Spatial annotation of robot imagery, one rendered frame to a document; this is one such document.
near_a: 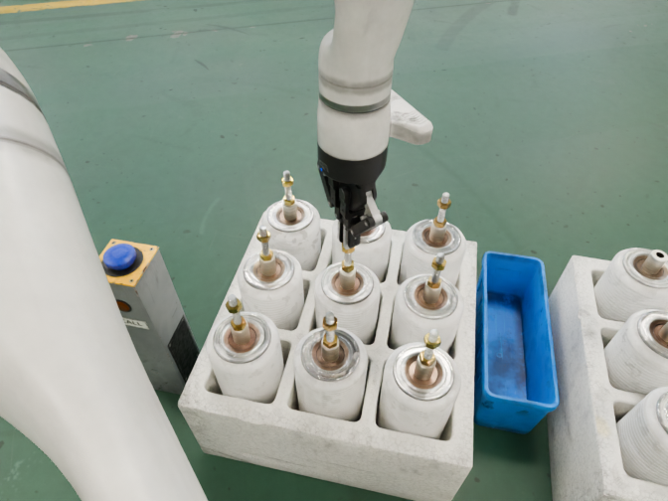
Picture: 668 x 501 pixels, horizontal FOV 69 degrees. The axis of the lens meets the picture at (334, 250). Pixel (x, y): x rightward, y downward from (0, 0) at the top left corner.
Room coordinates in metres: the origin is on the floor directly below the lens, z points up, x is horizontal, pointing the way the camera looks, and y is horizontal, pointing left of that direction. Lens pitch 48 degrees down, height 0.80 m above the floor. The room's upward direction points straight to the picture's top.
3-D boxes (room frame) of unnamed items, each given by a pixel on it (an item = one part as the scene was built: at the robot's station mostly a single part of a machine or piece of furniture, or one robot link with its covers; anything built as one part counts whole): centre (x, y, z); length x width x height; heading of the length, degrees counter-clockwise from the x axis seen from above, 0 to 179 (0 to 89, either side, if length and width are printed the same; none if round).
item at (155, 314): (0.42, 0.28, 0.16); 0.07 x 0.07 x 0.31; 78
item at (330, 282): (0.43, -0.02, 0.25); 0.08 x 0.08 x 0.01
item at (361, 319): (0.43, -0.02, 0.16); 0.10 x 0.10 x 0.18
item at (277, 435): (0.43, -0.02, 0.09); 0.39 x 0.39 x 0.18; 78
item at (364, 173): (0.43, -0.02, 0.46); 0.08 x 0.08 x 0.09
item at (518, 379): (0.46, -0.31, 0.06); 0.30 x 0.11 x 0.12; 168
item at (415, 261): (0.52, -0.16, 0.16); 0.10 x 0.10 x 0.18
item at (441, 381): (0.29, -0.11, 0.25); 0.08 x 0.08 x 0.01
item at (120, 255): (0.42, 0.28, 0.32); 0.04 x 0.04 x 0.02
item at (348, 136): (0.44, -0.04, 0.53); 0.11 x 0.09 x 0.06; 119
